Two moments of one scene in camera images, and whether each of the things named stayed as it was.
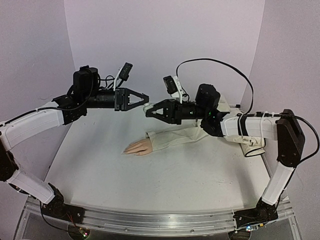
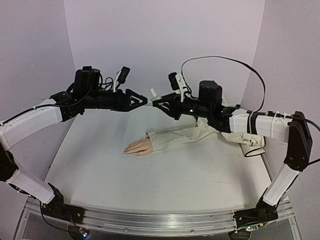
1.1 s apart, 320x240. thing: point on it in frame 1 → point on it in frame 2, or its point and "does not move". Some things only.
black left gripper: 127,106 does not move
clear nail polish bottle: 147,106 → 155,97
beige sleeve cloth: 165,138 does not move
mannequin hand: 140,147 does not move
